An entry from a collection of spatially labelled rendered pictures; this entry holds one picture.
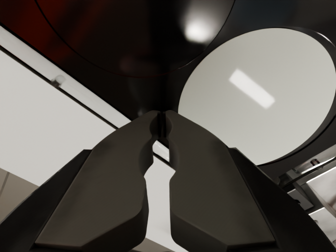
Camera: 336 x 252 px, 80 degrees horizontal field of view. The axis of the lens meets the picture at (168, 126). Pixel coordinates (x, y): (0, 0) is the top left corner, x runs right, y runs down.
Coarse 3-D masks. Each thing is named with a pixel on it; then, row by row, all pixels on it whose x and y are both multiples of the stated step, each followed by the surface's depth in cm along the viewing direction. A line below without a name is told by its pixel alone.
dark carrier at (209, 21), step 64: (0, 0) 10; (64, 0) 10; (128, 0) 10; (192, 0) 10; (256, 0) 10; (320, 0) 10; (64, 64) 12; (128, 64) 12; (192, 64) 12; (320, 128) 14
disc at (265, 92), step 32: (256, 32) 11; (288, 32) 11; (224, 64) 12; (256, 64) 12; (288, 64) 12; (320, 64) 12; (192, 96) 13; (224, 96) 13; (256, 96) 13; (288, 96) 13; (320, 96) 13; (224, 128) 14; (256, 128) 14; (288, 128) 14; (256, 160) 16
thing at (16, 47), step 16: (0, 32) 11; (0, 48) 11; (16, 48) 11; (32, 48) 11; (32, 64) 11; (48, 64) 12; (48, 80) 12; (64, 80) 12; (80, 96) 12; (96, 96) 13; (96, 112) 13; (112, 112) 13; (160, 144) 15; (160, 160) 16
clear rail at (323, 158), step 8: (320, 152) 16; (328, 152) 15; (312, 160) 16; (320, 160) 16; (328, 160) 15; (296, 168) 16; (304, 168) 16; (312, 168) 16; (280, 176) 17; (288, 176) 17; (296, 176) 16; (304, 176) 16; (280, 184) 17; (288, 184) 17
